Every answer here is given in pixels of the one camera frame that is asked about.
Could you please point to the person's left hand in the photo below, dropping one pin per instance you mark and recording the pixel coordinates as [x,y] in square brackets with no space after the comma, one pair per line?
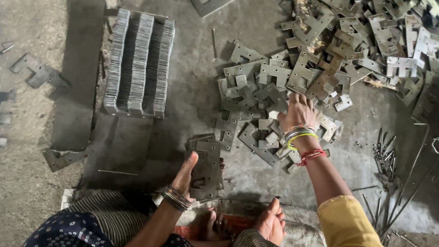
[184,179]

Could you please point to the person's right hand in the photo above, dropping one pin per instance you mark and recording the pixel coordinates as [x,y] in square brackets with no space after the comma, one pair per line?
[298,114]

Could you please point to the hand-held bundle of notched plates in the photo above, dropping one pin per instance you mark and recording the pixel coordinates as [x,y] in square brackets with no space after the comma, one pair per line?
[207,170]

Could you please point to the mixed bangles with yellow band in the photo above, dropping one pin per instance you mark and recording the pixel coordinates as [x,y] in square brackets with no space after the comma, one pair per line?
[299,135]

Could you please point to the dark striped wrist bangles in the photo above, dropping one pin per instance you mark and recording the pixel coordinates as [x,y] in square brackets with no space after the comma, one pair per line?
[176,199]

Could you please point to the red wrist thread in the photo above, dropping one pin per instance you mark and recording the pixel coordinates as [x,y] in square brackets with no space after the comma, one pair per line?
[311,155]

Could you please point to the person's foot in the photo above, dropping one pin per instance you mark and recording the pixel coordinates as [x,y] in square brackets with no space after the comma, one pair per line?
[271,223]
[209,227]

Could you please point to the thin short metal rod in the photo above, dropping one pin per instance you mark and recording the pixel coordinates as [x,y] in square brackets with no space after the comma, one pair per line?
[213,43]
[406,240]
[117,172]

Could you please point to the loose heap of metal plates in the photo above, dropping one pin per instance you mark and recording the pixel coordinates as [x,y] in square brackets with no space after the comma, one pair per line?
[337,45]

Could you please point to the bunch of short metal pins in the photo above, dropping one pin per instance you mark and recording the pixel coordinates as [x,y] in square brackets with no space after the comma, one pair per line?
[385,158]

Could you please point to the upright packed row of plates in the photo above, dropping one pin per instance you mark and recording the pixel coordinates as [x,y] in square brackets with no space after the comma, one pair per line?
[139,64]

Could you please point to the woven sack mat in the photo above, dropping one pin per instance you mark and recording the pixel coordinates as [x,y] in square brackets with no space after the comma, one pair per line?
[307,238]

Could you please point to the long flat steel sheet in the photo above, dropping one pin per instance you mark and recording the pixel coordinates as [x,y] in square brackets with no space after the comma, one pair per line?
[78,61]

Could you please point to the small metal bolt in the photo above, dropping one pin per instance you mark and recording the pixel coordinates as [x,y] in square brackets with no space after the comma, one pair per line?
[6,48]

